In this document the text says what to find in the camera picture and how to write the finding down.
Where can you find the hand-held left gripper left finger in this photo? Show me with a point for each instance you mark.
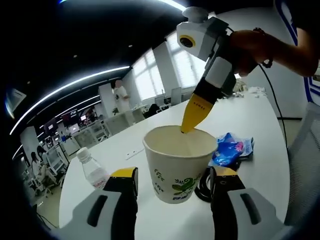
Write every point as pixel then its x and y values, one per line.
pixel 117 200

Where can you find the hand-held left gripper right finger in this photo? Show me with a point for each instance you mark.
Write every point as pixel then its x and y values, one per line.
pixel 230 200

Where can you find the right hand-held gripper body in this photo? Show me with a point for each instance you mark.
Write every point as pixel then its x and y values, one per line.
pixel 197 37

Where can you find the clear plastic bottle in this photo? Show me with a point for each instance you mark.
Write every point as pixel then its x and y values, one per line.
pixel 93 170

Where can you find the blue tissue packet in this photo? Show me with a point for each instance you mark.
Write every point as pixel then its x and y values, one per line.
pixel 227 150

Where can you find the white paper cup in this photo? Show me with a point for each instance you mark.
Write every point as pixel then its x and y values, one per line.
pixel 175 172

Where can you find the person's right hand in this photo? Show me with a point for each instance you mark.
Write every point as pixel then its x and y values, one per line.
pixel 250 47

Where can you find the white table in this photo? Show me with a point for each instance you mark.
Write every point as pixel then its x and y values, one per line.
pixel 112 212

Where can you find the grey mesh chair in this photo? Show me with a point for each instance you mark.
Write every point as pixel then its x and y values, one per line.
pixel 303 162

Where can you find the hanging monitor screen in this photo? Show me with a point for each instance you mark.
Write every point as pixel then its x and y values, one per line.
pixel 71 117

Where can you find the ceiling air conditioner unit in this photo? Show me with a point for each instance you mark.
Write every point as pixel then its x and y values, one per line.
pixel 15 102

